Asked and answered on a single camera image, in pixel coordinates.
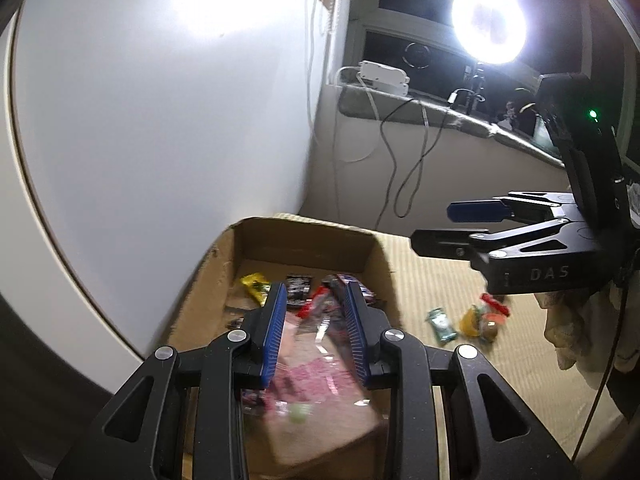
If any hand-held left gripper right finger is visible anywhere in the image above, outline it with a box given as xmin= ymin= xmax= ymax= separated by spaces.
xmin=341 ymin=280 xmax=583 ymax=480

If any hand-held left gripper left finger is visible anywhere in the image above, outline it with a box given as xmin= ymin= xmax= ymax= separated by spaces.
xmin=52 ymin=281 xmax=289 ymax=480

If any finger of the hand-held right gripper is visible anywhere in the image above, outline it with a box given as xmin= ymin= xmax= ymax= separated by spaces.
xmin=448 ymin=191 xmax=581 ymax=225
xmin=410 ymin=218 xmax=596 ymax=261

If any red dark candy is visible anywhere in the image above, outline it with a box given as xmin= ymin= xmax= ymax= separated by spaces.
xmin=479 ymin=293 xmax=511 ymax=317
xmin=297 ymin=284 xmax=347 ymax=342

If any small dark brown chocolate packet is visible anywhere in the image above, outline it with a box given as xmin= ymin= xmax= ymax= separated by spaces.
xmin=284 ymin=273 xmax=314 ymax=307

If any yellow candy packet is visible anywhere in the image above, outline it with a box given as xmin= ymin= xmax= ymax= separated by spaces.
xmin=239 ymin=272 xmax=274 ymax=307

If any cardboard box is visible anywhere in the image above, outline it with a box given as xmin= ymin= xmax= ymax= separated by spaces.
xmin=172 ymin=216 xmax=406 ymax=480

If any person's right hand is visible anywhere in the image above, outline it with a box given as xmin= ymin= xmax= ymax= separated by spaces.
xmin=537 ymin=287 xmax=609 ymax=376

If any yellow jelly cup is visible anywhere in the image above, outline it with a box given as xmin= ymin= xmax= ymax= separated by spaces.
xmin=459 ymin=304 xmax=484 ymax=337

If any dark green candy packet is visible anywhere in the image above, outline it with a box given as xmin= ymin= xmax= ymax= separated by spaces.
xmin=426 ymin=307 xmax=459 ymax=345

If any clear orange jelly cup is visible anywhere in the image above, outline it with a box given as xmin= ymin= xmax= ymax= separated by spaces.
xmin=479 ymin=312 xmax=502 ymax=342

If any pink printed plastic bag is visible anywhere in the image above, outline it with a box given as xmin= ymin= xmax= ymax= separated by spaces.
xmin=242 ymin=310 xmax=389 ymax=467

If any black light tripod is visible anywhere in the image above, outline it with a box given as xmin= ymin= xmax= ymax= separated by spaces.
xmin=462 ymin=62 xmax=489 ymax=114

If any white power adapter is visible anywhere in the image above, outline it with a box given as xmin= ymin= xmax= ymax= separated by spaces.
xmin=357 ymin=59 xmax=411 ymax=97

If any window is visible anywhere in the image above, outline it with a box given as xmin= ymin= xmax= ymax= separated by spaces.
xmin=359 ymin=0 xmax=593 ymax=113

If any looped white cable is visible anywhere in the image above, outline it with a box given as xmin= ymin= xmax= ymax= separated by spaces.
xmin=319 ymin=66 xmax=432 ymax=164

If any ring light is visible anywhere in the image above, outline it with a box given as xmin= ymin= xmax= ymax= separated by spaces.
xmin=451 ymin=0 xmax=529 ymax=66

